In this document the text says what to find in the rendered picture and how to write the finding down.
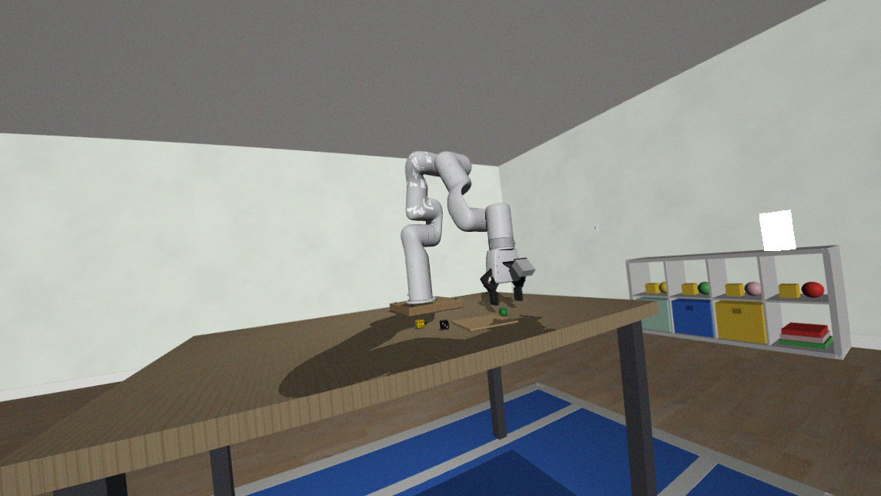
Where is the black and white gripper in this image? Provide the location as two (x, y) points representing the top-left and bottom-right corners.
(480, 246), (526, 306)

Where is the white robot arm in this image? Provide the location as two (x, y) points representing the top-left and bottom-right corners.
(400, 151), (516, 304)

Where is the tan flat mat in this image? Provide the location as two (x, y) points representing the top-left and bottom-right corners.
(451, 314), (518, 331)

